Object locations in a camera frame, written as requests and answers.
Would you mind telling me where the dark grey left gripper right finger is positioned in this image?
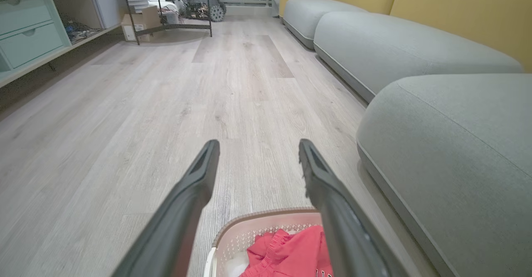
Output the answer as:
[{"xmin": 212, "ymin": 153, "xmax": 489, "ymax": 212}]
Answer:
[{"xmin": 298, "ymin": 139, "xmax": 410, "ymax": 277}]

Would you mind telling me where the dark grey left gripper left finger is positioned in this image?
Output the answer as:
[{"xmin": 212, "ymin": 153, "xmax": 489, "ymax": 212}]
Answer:
[{"xmin": 111, "ymin": 139, "xmax": 220, "ymax": 277}]

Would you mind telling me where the red sports garment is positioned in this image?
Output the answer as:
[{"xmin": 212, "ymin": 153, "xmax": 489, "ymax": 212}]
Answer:
[{"xmin": 240, "ymin": 225, "xmax": 334, "ymax": 277}]

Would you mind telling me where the cream perforated laundry basket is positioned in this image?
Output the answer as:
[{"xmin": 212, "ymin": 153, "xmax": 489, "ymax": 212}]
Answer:
[{"xmin": 204, "ymin": 208, "xmax": 333, "ymax": 277}]

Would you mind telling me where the white cloth basket liner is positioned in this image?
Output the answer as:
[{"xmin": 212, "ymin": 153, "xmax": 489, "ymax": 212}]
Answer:
[{"xmin": 226, "ymin": 251, "xmax": 251, "ymax": 277}]

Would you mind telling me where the grey sofa seat cushion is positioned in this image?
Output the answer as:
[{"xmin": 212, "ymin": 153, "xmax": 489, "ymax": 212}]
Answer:
[
  {"xmin": 313, "ymin": 11, "xmax": 523, "ymax": 103},
  {"xmin": 282, "ymin": 0, "xmax": 367, "ymax": 49}
]

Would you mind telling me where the grey sofa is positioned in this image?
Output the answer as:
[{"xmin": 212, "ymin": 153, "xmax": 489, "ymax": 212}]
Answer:
[{"xmin": 356, "ymin": 74, "xmax": 532, "ymax": 277}]

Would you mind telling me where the brown cardboard box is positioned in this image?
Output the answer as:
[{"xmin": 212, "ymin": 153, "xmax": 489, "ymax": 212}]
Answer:
[{"xmin": 121, "ymin": 5, "xmax": 163, "ymax": 43}]

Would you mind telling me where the wheeled machine with grey tyre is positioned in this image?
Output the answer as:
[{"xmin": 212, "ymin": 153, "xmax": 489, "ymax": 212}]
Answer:
[{"xmin": 183, "ymin": 0, "xmax": 227, "ymax": 23}]

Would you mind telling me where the stack of white items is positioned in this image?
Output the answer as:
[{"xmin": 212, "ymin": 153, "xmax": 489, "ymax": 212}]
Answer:
[{"xmin": 126, "ymin": 0, "xmax": 180, "ymax": 25}]

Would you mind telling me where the low beige shelf cabinet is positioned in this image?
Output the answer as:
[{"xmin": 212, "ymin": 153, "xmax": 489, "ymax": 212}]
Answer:
[{"xmin": 0, "ymin": 0, "xmax": 126, "ymax": 89}]

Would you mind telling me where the large teal cabinet drawer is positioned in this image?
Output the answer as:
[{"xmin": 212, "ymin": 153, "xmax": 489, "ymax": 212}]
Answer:
[{"xmin": 0, "ymin": 22, "xmax": 66, "ymax": 69}]

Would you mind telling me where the small teal cabinet drawer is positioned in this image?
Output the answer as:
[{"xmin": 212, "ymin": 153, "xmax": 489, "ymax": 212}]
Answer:
[{"xmin": 0, "ymin": 0, "xmax": 54, "ymax": 36}]

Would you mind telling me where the tangle of cables on shelf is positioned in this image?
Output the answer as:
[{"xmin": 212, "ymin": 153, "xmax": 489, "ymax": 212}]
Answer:
[{"xmin": 60, "ymin": 16, "xmax": 103, "ymax": 45}]

